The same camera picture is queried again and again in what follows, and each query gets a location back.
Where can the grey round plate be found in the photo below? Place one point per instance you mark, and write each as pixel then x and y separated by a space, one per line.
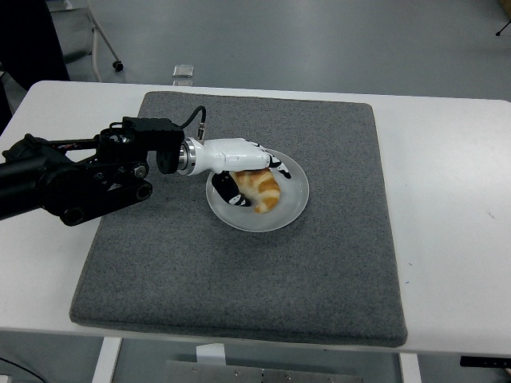
pixel 291 207

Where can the metal floor socket box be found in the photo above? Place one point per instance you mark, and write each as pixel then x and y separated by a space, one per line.
pixel 183 83
pixel 184 71

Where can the golden croissant bread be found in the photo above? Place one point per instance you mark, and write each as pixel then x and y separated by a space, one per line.
pixel 265 191

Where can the black table control panel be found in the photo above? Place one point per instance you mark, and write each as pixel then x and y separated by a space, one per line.
pixel 485 362

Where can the grey chair with castors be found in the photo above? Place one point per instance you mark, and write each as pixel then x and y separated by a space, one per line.
pixel 95 48

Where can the white table leg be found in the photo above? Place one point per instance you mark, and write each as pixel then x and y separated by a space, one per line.
pixel 409 369
pixel 105 361

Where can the grey felt mat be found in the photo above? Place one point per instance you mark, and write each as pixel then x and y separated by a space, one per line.
pixel 247 279

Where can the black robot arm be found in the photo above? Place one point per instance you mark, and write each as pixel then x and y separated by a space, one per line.
pixel 80 179

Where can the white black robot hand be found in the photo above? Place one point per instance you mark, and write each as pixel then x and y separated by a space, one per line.
pixel 231 155

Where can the white table bracket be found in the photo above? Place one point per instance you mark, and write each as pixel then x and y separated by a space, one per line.
pixel 211 354

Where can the black tripod leg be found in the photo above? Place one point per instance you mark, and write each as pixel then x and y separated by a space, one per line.
pixel 504 28

